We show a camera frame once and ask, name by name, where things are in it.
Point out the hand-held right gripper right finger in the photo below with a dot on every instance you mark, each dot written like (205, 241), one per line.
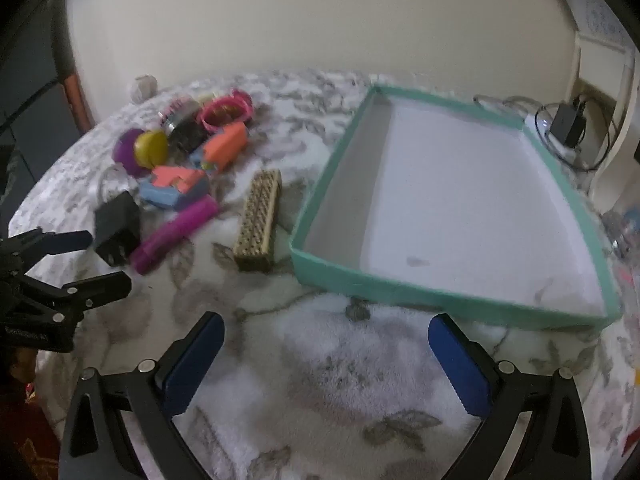
(460, 370)

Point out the white power strip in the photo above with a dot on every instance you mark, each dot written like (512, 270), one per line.
(535, 125)

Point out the purple and yellow toy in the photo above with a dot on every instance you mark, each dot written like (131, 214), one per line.
(150, 147)

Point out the round metal tin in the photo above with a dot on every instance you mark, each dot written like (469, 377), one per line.
(175, 119)

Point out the black hair accessory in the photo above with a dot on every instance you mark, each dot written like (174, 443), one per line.
(187, 138)

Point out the white furniture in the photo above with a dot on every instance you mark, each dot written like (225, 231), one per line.
(607, 55)

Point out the brown wooden post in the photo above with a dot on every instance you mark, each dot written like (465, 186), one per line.
(75, 100)

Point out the pink bangle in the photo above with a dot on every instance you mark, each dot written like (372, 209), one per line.
(242, 96)
(202, 117)

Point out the orange and blue case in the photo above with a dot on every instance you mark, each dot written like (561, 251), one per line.
(225, 145)
(172, 185)

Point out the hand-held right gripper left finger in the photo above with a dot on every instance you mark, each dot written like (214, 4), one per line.
(195, 362)

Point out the teal cardboard box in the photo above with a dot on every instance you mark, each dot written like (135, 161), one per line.
(450, 200)

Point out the gold studded case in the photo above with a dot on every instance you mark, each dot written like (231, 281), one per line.
(257, 220)

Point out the white ball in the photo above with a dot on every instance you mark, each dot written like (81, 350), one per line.
(145, 86)

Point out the red patterned rug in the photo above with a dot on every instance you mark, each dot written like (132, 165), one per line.
(25, 435)

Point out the black power adapter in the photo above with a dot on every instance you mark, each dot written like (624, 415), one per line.
(117, 230)

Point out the black charger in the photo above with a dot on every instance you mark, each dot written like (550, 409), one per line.
(567, 122)

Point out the clear plastic container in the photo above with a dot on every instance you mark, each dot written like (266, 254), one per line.
(617, 232)

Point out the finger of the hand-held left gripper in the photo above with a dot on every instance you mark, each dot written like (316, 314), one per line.
(100, 287)
(67, 241)

